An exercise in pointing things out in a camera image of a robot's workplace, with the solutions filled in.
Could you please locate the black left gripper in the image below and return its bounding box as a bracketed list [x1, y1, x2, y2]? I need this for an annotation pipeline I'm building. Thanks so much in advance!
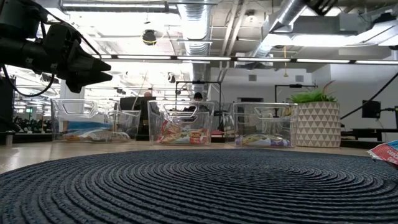
[40, 24, 113, 94]

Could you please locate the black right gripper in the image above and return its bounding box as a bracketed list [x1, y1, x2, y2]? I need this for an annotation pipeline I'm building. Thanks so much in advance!
[306, 0, 339, 16]

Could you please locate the red and green granola bar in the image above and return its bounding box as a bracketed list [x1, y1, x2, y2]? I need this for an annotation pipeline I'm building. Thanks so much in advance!
[155, 119, 181, 144]
[161, 129, 209, 146]

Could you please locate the green and yellow granola bar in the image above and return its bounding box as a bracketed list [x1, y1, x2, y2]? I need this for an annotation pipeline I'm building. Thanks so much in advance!
[242, 133, 282, 141]

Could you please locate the red and blue granola bar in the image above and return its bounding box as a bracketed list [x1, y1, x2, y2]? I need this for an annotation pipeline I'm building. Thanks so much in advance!
[368, 139, 398, 170]

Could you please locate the black monitor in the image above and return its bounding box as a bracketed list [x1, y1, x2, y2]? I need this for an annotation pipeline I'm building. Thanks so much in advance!
[119, 96, 149, 112]

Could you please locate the clear plastic bin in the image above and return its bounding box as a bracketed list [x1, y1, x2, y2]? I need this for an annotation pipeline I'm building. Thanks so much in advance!
[50, 98, 141, 144]
[147, 100, 216, 146]
[232, 101, 299, 148]

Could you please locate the black ceiling dome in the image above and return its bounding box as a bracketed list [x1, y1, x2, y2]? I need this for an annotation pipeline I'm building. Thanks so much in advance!
[142, 29, 158, 47]

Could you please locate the long ceiling light strip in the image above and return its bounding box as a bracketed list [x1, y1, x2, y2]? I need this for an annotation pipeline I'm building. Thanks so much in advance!
[93, 54, 398, 65]

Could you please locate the black box on stand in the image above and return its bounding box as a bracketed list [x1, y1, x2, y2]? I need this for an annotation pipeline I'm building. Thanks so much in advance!
[361, 100, 382, 119]

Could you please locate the succulent in white patterned pot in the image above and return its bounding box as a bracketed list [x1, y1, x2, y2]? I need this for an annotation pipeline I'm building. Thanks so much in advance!
[289, 80, 342, 148]

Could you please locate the black low bench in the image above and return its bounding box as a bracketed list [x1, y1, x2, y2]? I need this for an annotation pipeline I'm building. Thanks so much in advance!
[340, 127, 398, 149]

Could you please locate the round dark blue woven placemat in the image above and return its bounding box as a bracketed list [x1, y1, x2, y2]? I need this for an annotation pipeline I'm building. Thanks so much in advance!
[0, 148, 398, 224]

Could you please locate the silver air duct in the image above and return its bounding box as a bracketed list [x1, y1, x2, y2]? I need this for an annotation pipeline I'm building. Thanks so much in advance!
[248, 0, 308, 60]
[177, 0, 215, 91]

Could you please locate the black camera stand frame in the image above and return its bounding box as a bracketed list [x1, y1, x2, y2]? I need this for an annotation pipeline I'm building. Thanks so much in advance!
[175, 80, 223, 131]
[274, 83, 317, 103]

